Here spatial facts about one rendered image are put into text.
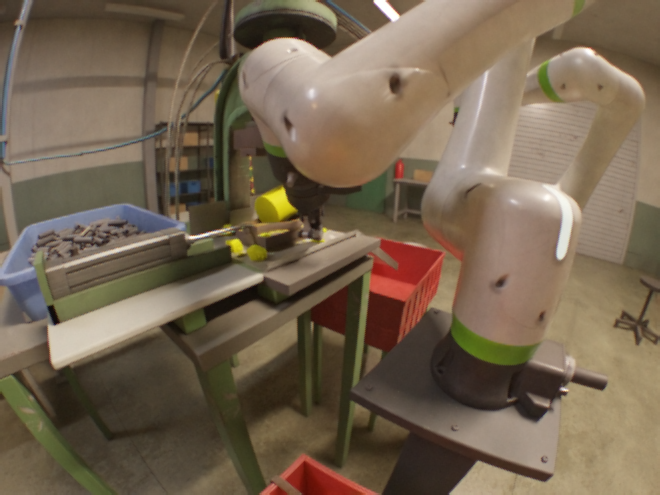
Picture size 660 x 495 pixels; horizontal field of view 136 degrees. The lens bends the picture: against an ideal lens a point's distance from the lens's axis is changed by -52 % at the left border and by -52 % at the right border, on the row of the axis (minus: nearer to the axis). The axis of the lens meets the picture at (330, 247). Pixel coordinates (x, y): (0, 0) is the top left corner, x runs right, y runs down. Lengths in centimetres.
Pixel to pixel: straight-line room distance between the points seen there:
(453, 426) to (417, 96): 31
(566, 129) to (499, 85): 555
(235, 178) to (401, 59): 53
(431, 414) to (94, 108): 581
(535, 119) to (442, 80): 570
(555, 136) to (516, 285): 569
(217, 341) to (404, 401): 24
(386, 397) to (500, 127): 39
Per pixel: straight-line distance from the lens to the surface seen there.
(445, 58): 23
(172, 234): 43
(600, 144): 84
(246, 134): 53
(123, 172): 576
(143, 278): 41
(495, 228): 27
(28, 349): 51
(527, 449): 35
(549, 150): 586
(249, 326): 39
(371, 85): 20
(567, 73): 71
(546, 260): 28
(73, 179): 562
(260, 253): 47
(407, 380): 36
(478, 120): 44
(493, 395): 35
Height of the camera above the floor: 117
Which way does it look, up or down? 18 degrees down
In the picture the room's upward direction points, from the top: 2 degrees clockwise
